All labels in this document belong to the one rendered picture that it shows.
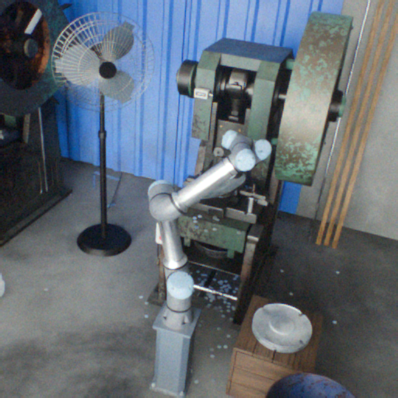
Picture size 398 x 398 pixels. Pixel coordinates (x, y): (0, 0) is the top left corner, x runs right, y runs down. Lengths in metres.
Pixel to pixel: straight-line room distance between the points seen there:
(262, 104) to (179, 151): 1.79
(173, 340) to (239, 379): 0.41
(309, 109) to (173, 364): 1.33
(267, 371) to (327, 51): 1.46
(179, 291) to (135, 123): 2.26
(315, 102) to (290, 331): 1.09
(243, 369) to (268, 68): 1.45
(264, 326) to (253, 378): 0.26
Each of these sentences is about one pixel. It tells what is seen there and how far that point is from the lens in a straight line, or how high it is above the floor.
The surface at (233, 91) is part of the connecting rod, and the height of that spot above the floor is 1.33.
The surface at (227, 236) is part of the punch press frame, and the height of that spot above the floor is 0.58.
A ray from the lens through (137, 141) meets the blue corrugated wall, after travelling 4.16.
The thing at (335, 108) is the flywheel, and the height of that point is 1.34.
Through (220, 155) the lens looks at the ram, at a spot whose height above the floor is 0.98.
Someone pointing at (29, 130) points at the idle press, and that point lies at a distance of 3.58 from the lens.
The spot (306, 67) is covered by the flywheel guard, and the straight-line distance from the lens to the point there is 2.09.
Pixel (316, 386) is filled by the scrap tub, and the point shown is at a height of 0.41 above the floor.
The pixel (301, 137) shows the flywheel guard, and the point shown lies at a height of 1.30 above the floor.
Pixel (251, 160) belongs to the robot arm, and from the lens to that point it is 1.81.
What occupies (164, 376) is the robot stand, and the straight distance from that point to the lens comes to 2.50.
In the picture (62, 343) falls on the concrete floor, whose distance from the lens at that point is 2.82.
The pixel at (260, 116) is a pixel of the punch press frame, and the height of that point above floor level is 1.25.
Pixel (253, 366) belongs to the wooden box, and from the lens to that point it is 2.40.
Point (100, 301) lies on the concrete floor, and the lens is 3.03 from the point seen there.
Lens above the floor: 2.07
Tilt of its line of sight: 31 degrees down
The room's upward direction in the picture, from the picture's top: 6 degrees clockwise
